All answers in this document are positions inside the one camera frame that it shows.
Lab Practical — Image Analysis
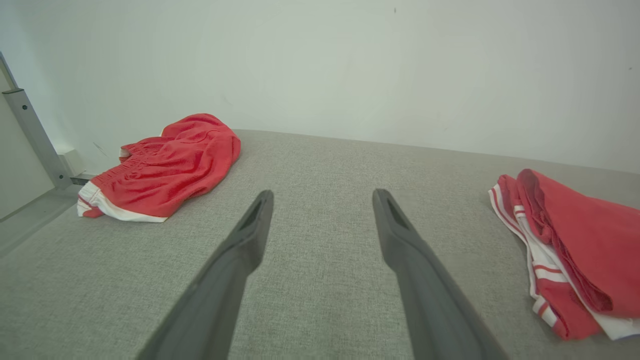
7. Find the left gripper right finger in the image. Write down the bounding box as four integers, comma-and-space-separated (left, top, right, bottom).
372, 188, 509, 360

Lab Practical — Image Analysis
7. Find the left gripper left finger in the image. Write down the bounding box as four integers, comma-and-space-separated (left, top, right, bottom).
137, 189, 275, 360

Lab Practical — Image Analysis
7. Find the red white basketball jersey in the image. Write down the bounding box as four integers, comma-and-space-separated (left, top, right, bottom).
488, 168, 640, 342

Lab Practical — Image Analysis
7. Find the grey metal post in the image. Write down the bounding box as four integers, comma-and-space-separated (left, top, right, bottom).
0, 50, 74, 190

